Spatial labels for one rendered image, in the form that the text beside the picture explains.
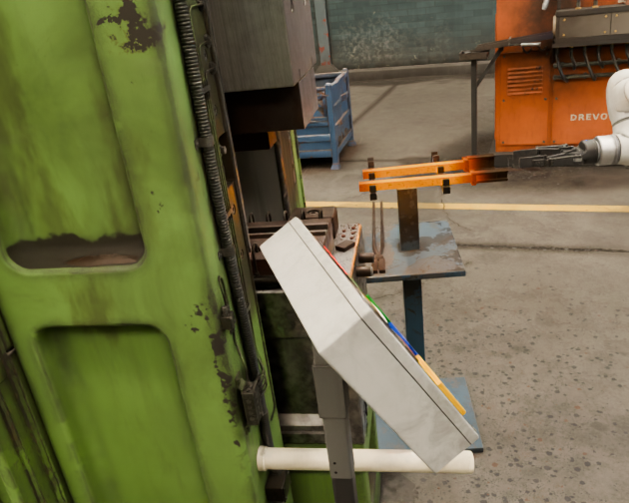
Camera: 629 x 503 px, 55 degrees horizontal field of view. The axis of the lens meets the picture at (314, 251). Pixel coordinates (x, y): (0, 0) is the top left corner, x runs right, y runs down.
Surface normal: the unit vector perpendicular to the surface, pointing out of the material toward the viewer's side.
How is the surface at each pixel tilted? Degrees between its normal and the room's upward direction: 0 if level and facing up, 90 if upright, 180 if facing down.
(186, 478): 90
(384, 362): 90
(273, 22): 90
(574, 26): 90
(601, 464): 0
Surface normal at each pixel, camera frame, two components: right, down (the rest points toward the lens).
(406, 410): 0.29, 0.37
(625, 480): -0.11, -0.90
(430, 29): -0.33, 0.41
